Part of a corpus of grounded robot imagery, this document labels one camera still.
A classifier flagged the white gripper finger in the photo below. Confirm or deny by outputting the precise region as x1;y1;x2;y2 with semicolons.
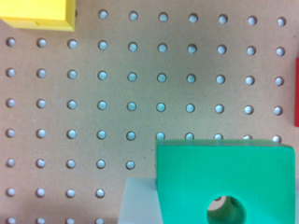
118;178;164;224

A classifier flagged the green block with hole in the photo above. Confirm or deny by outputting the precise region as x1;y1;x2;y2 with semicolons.
156;140;295;224

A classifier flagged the red rectangular block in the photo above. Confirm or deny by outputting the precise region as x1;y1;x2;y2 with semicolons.
294;57;299;127

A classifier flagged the yellow block with hole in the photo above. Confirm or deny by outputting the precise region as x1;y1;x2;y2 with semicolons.
0;0;76;32

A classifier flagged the brown pegboard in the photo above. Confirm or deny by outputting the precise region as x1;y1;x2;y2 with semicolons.
0;0;299;224

